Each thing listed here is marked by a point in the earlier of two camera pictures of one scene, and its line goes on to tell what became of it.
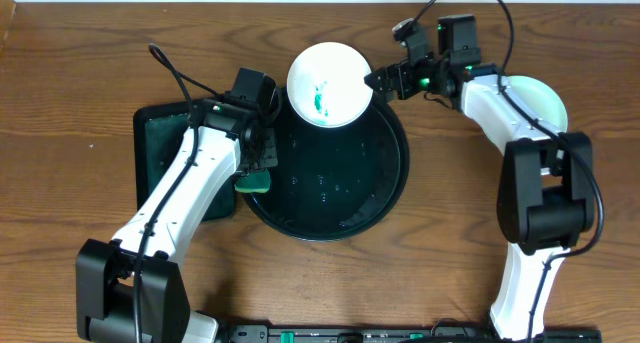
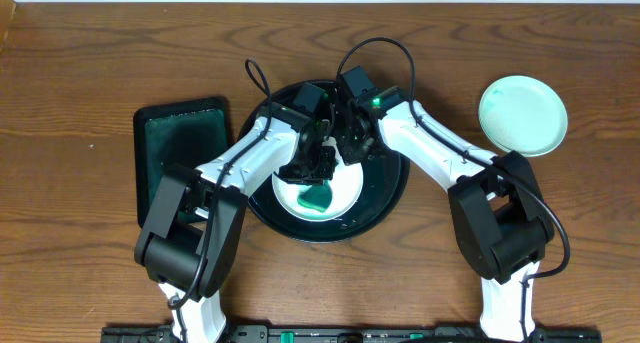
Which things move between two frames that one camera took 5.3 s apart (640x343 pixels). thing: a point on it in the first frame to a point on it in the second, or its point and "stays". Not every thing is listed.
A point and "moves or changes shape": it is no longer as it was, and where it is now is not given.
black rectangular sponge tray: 158,132 stays
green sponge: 256,181 moves or changes shape
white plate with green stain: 326,85 to 346,186
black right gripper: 400,70 to 349,154
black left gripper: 267,150 to 310,168
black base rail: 447,334 stays
